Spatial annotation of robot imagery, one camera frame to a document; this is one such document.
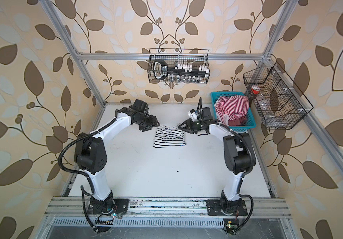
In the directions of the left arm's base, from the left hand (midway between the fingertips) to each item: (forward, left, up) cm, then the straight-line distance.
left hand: (158, 124), depth 90 cm
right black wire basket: (+1, -63, +21) cm, 66 cm away
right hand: (-1, -14, -3) cm, 14 cm away
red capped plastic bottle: (+15, -57, +16) cm, 61 cm away
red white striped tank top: (+17, -50, -4) cm, 53 cm away
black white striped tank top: (-1, -5, -12) cm, 13 cm away
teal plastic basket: (+7, -61, -5) cm, 62 cm away
